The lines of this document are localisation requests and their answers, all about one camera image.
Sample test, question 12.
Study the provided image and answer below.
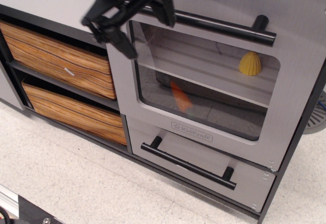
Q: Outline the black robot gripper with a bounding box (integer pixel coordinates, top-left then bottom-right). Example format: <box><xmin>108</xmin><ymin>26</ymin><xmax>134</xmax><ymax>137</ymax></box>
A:
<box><xmin>81</xmin><ymin>0</ymin><xmax>176</xmax><ymax>59</ymax></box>

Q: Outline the grey toy oven door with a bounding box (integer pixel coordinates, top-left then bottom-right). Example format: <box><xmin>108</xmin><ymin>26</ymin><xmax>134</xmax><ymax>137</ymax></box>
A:
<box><xmin>107</xmin><ymin>0</ymin><xmax>325</xmax><ymax>171</ymax></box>

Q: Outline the black oven door handle bar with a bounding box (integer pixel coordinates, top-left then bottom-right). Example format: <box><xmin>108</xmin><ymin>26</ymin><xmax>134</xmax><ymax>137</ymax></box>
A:
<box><xmin>140</xmin><ymin>5</ymin><xmax>277</xmax><ymax>47</ymax></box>

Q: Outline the white oven shelf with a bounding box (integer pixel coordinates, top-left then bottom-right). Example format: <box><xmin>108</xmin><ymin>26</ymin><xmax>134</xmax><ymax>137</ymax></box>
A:
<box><xmin>138</xmin><ymin>60</ymin><xmax>275</xmax><ymax>107</ymax></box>

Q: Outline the grey lower oven drawer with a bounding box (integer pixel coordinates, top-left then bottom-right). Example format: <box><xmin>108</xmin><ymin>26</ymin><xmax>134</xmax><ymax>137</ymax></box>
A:
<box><xmin>127</xmin><ymin>118</ymin><xmax>275</xmax><ymax>212</ymax></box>

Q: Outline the upper wood-pattern storage bin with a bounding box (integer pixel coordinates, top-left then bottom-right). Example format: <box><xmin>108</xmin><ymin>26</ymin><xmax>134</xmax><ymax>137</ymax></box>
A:
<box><xmin>1</xmin><ymin>21</ymin><xmax>117</xmax><ymax>100</ymax></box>

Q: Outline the wood-pattern storage bin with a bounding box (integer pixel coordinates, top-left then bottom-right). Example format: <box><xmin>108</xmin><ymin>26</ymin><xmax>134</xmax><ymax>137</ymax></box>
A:
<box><xmin>21</xmin><ymin>76</ymin><xmax>127</xmax><ymax>146</ymax></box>
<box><xmin>1</xmin><ymin>21</ymin><xmax>117</xmax><ymax>100</ymax></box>

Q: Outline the orange toy carrot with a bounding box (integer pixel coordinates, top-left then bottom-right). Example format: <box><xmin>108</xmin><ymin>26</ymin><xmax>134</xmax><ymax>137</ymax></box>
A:
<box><xmin>170</xmin><ymin>81</ymin><xmax>193</xmax><ymax>113</ymax></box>

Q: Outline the lower wood-pattern storage bin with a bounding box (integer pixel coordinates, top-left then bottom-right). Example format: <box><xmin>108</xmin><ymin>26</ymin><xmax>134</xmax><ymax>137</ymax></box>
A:
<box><xmin>21</xmin><ymin>76</ymin><xmax>127</xmax><ymax>146</ymax></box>

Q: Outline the yellow toy corn piece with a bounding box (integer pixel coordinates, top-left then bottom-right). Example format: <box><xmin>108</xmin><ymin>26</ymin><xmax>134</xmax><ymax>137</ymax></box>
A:
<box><xmin>238</xmin><ymin>51</ymin><xmax>261</xmax><ymax>76</ymax></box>

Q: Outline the grey round slotted base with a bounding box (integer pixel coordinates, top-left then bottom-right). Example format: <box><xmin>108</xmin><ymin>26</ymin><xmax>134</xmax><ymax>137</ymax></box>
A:
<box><xmin>304</xmin><ymin>91</ymin><xmax>325</xmax><ymax>134</ymax></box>

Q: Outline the black toy kitchen cabinet frame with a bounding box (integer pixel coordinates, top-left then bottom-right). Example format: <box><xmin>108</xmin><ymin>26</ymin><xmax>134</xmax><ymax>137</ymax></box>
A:
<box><xmin>0</xmin><ymin>4</ymin><xmax>326</xmax><ymax>221</ymax></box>

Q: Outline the black drawer handle bar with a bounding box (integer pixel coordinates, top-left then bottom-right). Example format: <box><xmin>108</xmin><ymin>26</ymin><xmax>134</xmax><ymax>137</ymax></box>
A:
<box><xmin>141</xmin><ymin>136</ymin><xmax>236</xmax><ymax>190</ymax></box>

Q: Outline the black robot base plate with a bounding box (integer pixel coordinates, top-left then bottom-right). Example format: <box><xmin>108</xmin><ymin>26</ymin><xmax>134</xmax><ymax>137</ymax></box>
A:
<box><xmin>0</xmin><ymin>195</ymin><xmax>67</xmax><ymax>224</ymax></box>

